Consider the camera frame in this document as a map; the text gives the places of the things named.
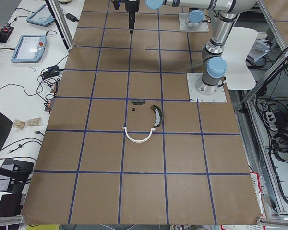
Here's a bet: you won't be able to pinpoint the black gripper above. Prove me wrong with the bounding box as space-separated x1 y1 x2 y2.
125 0 140 34

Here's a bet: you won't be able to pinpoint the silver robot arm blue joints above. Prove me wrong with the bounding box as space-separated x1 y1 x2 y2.
145 0 256 86

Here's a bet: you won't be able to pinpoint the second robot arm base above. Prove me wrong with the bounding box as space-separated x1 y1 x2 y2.
185 8 204 27

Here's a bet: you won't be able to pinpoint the black power adapter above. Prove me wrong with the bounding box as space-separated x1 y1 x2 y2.
65 13 79 22

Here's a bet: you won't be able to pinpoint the small black mesh part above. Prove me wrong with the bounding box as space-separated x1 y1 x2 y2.
131 99 145 105

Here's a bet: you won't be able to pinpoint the far blue teach pendant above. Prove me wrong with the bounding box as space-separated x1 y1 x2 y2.
26 4 54 27

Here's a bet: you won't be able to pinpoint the blue teach pendant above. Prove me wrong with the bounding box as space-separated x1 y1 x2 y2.
11 35 47 63
26 4 54 27

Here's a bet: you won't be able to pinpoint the black usb hub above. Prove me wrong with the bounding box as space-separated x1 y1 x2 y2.
42 65 64 79

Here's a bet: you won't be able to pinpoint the grey green curved part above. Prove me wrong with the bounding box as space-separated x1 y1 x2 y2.
150 105 163 128

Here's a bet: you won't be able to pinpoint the near blue teach pendant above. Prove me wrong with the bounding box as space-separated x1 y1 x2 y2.
11 35 47 63

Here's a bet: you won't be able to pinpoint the white curved plastic part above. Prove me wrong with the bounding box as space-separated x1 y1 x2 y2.
122 126 156 144

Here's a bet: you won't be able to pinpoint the white plastic chair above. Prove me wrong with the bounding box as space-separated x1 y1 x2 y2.
222 27 258 90

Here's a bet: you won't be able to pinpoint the bag of wooden pieces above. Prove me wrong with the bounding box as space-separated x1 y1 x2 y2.
12 119 25 130

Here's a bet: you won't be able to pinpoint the black box device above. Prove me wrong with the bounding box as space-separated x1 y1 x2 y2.
0 159 34 193

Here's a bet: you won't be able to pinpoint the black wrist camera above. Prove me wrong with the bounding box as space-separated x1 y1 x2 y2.
111 0 124 10

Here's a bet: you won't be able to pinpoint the aluminium frame post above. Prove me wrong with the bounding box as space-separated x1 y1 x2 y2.
45 0 74 50

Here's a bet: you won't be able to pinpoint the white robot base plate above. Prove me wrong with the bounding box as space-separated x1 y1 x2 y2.
187 73 227 103

